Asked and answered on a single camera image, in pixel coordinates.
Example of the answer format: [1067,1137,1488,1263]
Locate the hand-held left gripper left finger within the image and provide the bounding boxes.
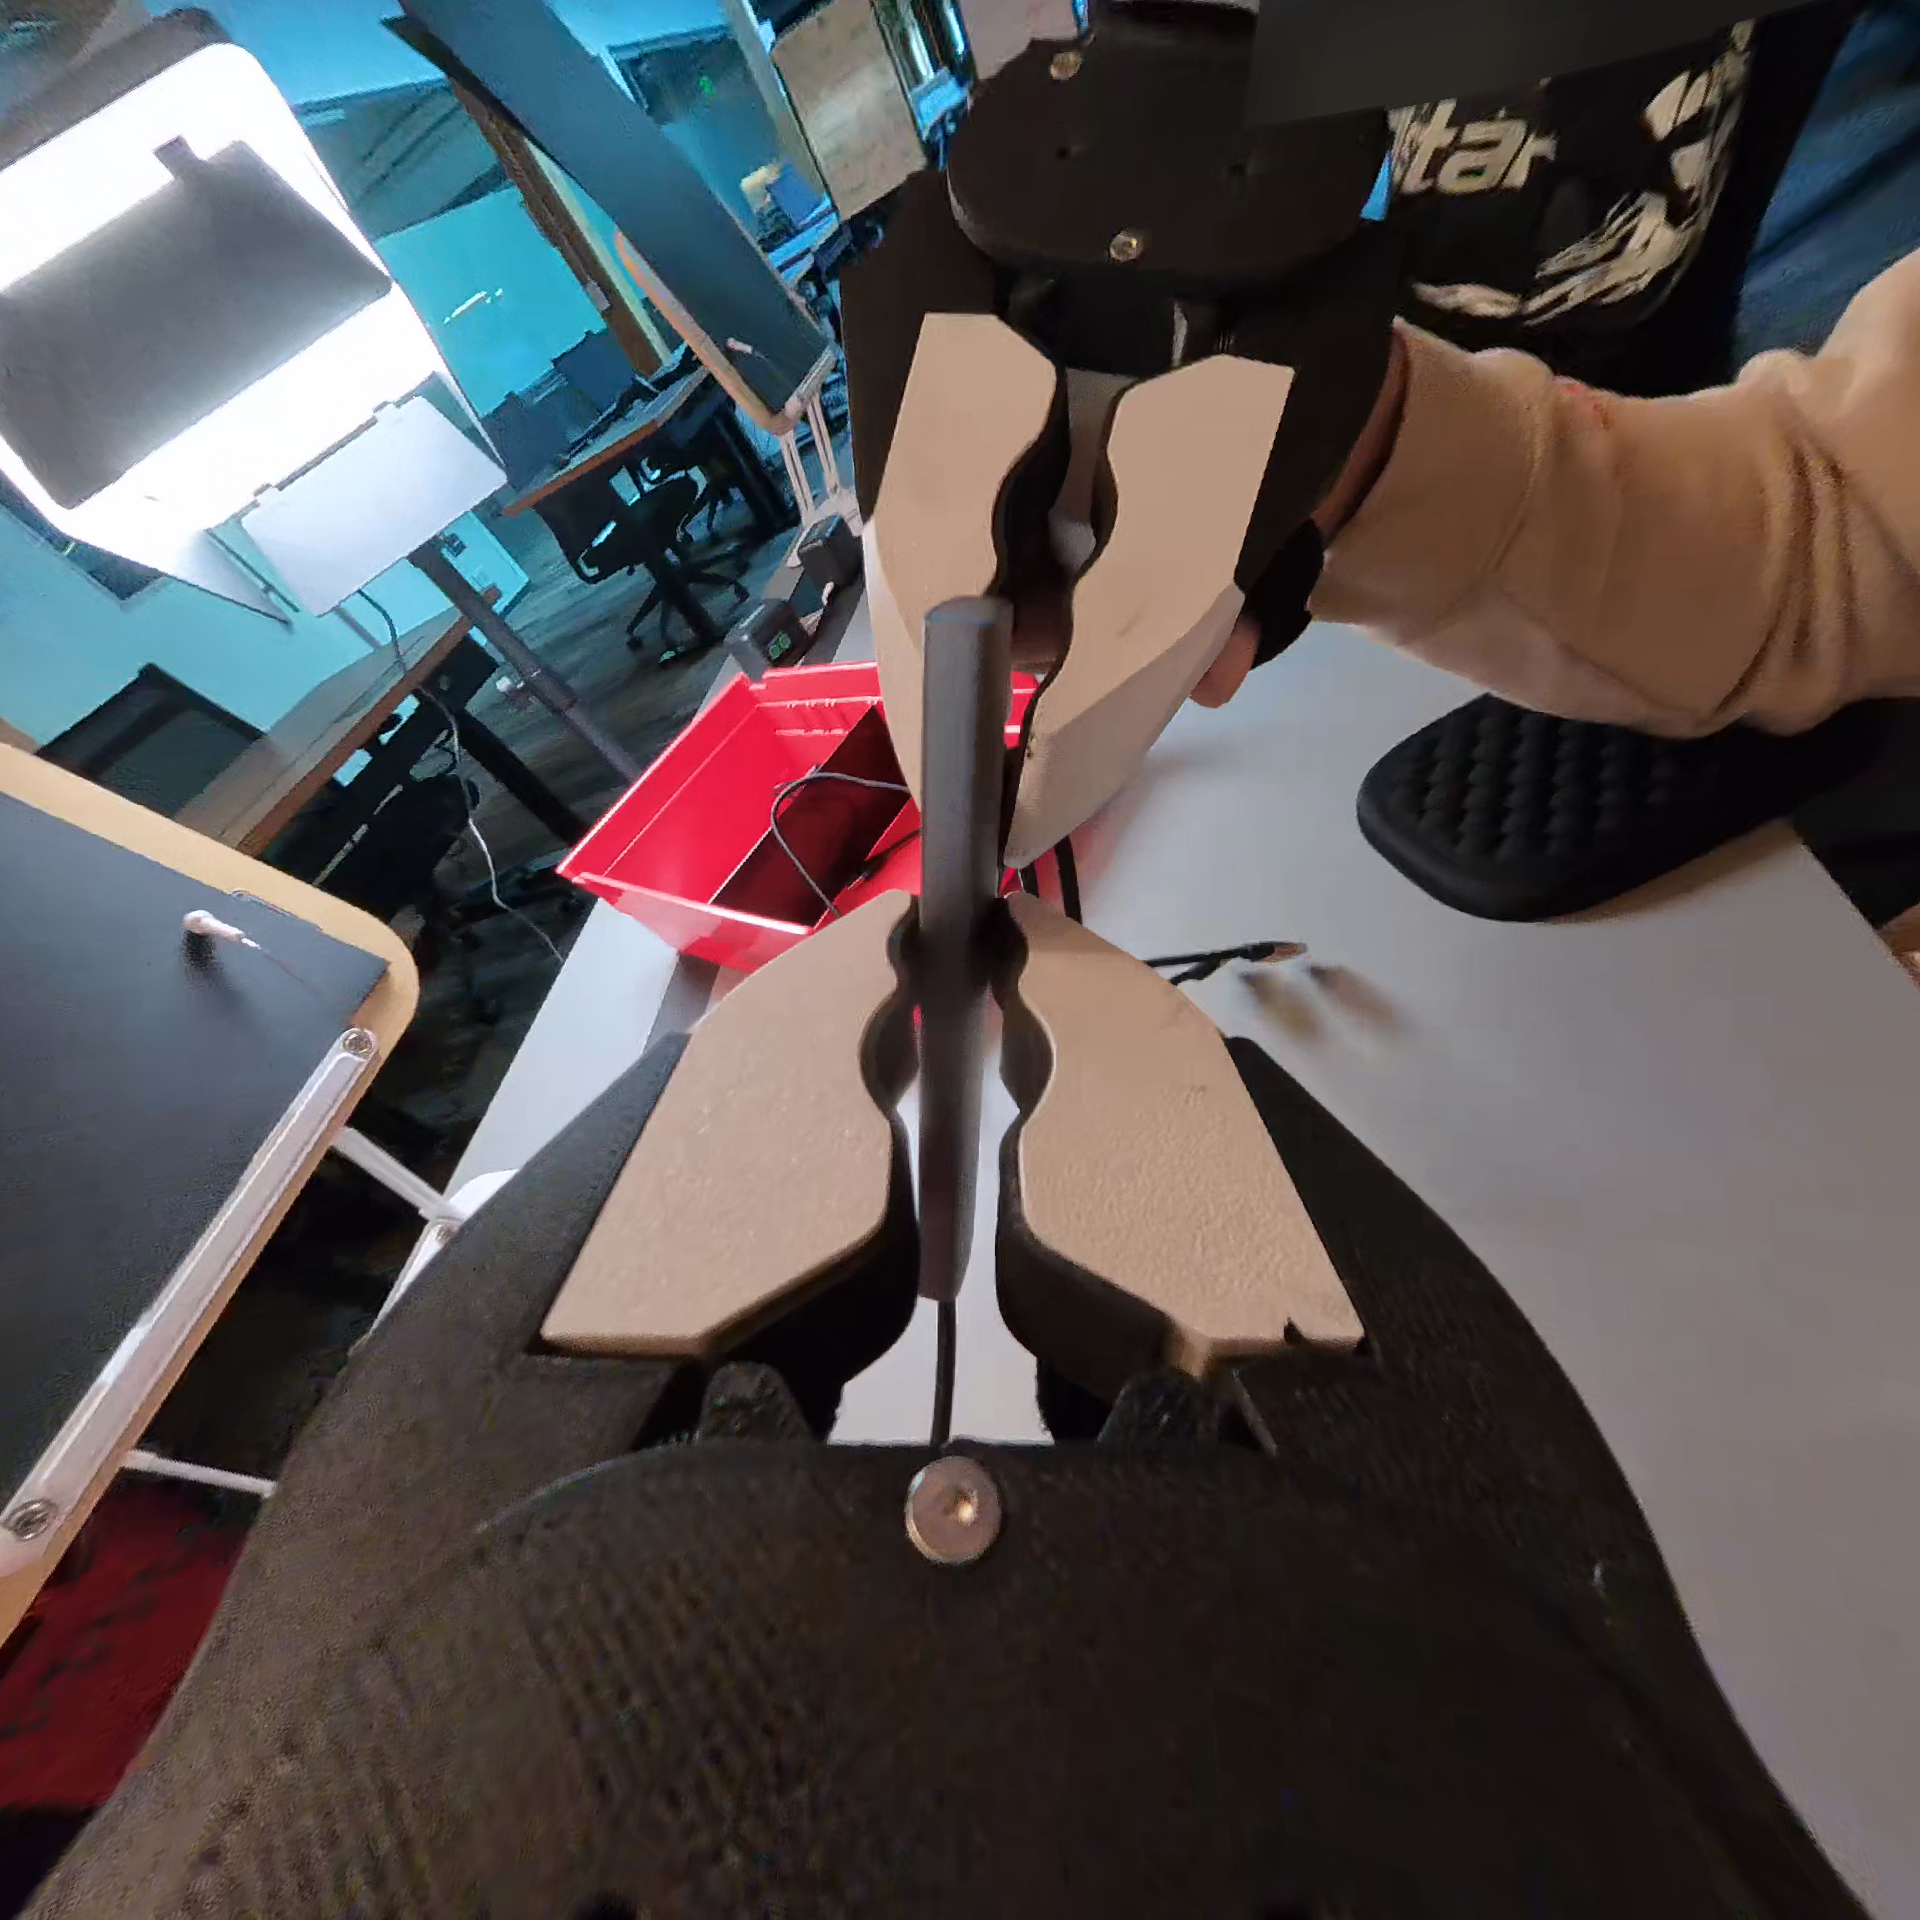
[541,893,921,1358]

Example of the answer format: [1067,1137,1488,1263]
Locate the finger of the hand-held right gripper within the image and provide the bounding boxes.
[860,312,1070,805]
[1005,359,1299,876]

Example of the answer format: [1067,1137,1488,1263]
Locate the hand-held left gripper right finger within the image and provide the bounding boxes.
[994,893,1367,1388]

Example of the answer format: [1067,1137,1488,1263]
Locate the black cable blue-ring plug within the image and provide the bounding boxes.
[1144,938,1310,989]

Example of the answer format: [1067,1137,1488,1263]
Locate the grey usb hub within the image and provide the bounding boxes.
[918,597,1015,1304]

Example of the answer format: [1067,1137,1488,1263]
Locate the red plastic bin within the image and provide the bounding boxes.
[553,664,1060,979]

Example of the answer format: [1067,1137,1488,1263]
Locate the person's right forearm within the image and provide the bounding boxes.
[1313,255,1920,741]

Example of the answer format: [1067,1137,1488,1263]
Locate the person's right hand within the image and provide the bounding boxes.
[1192,322,1413,709]

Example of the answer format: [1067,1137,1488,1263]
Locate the black bin divider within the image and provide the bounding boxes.
[711,702,921,935]

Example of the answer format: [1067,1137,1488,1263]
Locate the wooden office desk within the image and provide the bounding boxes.
[501,364,769,523]
[221,597,603,861]

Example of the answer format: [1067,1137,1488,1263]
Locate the black office chair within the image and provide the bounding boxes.
[538,468,752,655]

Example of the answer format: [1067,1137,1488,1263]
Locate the wooden notice board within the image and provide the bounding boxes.
[769,0,935,221]

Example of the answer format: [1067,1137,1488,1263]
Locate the black board wooden easel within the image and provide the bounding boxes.
[393,0,869,532]

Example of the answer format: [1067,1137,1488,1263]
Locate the printed black cloth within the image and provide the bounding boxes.
[1373,32,1802,383]

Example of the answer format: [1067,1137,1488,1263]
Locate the dark light stand pole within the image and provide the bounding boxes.
[404,538,644,785]

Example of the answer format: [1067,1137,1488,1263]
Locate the black chair armrest pad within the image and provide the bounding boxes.
[1354,694,1895,927]

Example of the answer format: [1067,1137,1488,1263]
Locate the white tablet stand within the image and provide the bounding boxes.
[0,905,515,1550]

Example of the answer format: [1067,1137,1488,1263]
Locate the bright white panel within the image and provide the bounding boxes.
[0,43,511,620]

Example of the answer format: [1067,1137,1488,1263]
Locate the black tablet tan rim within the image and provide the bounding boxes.
[0,741,423,1640]

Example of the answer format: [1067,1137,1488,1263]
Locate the red bag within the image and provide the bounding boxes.
[0,1482,254,1820]

